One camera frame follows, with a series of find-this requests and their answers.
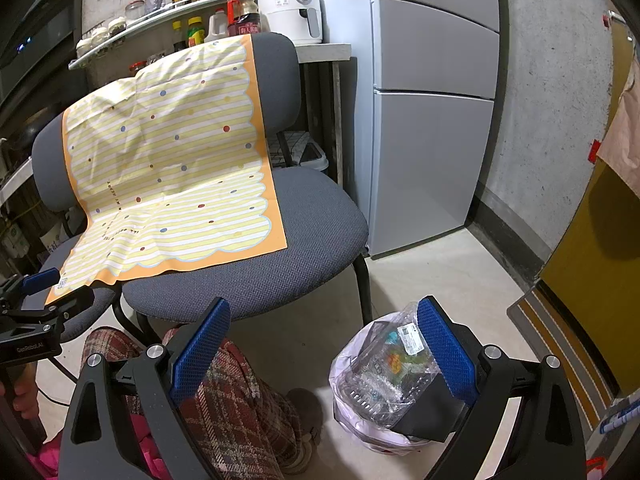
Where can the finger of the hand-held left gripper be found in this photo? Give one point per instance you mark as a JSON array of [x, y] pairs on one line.
[[40, 280], [75, 305]]

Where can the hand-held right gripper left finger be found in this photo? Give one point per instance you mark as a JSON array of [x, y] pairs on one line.
[[200, 345]]

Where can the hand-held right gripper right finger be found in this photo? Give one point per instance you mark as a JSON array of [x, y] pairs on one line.
[[445, 350]]

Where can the clear plastic food container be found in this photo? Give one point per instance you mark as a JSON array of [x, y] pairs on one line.
[[380, 375]]

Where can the person's left hand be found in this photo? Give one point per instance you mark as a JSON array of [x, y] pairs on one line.
[[25, 400]]

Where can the person's plaid trousers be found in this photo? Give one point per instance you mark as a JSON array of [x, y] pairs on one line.
[[240, 410]]

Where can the steel stove counter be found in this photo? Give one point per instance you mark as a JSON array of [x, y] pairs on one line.
[[15, 180]]

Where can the brown striped door mat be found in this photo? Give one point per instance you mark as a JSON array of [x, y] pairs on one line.
[[560, 340]]

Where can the grey fuzzy slipper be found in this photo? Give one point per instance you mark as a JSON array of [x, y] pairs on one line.
[[305, 410]]

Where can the pink jacket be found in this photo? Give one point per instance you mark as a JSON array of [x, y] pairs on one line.
[[45, 465]]

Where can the yellow door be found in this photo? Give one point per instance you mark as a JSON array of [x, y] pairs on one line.
[[590, 270]]

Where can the yellow striped orange-edged mat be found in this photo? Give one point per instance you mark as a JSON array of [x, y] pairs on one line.
[[165, 160]]

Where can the grey fabric office chair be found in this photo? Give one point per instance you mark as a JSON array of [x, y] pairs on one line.
[[310, 200]]

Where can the grey refrigerator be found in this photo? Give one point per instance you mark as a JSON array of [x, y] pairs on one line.
[[425, 160]]

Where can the checked cloth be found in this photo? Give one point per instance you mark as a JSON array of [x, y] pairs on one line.
[[290, 147]]

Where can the white plastic box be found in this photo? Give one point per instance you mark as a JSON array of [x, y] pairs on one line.
[[315, 157]]

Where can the red lid jar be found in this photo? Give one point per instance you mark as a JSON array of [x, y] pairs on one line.
[[137, 66]]

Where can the glass spice jar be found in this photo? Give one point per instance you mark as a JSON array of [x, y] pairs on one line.
[[84, 47], [100, 35], [118, 26]]

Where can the black range hood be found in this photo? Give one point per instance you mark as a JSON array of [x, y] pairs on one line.
[[35, 25]]

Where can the dark bottle yellow cap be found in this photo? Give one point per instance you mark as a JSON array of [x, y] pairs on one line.
[[178, 40]]

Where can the beige hanging cloth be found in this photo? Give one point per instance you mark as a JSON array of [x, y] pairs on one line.
[[625, 130]]

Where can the green yellow label bottle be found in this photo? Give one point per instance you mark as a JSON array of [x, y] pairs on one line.
[[195, 35]]

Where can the white jug red cap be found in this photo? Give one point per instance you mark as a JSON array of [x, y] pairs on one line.
[[215, 27]]

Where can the white counter table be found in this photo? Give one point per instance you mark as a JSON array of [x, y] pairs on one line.
[[325, 51]]

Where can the large oil bottle red label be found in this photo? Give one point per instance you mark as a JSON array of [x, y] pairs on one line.
[[244, 10]]

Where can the white air fryer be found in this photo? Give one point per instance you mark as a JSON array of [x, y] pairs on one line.
[[285, 15]]

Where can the curved white wall shelf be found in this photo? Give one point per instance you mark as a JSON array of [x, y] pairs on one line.
[[150, 22]]

